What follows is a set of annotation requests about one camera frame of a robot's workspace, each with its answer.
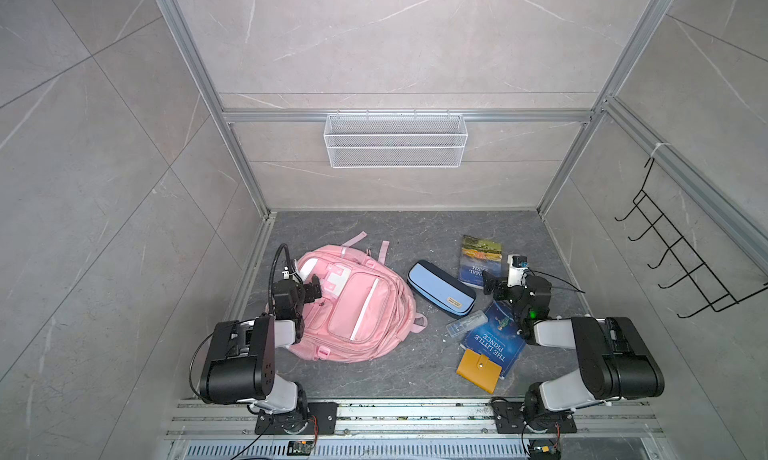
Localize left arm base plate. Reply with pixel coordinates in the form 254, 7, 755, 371
254, 402, 339, 435

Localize aluminium mounting rail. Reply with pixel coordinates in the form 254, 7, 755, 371
161, 398, 663, 440

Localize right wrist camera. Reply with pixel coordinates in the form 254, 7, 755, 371
507, 254, 528, 287

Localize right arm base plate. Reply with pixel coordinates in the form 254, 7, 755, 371
489, 397, 577, 434

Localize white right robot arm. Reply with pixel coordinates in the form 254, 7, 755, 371
482, 270, 665, 432

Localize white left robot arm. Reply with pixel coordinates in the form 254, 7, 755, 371
188, 243, 322, 434

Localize black wire hook rack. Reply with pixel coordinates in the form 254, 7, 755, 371
614, 159, 767, 319

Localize yellow leather wallet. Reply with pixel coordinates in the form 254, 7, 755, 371
456, 349, 502, 394

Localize pink student backpack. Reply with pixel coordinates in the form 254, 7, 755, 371
287, 232, 428, 363

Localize Animal Farm book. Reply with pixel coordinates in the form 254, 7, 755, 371
458, 235, 503, 289

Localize light blue pencil case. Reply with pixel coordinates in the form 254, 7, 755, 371
407, 260, 477, 318

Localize white wire mesh basket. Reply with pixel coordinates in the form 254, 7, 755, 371
323, 113, 468, 169

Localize blue Little Prince book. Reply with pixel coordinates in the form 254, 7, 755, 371
461, 302, 526, 378

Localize clear plastic ruler case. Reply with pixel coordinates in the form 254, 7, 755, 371
446, 311, 488, 338

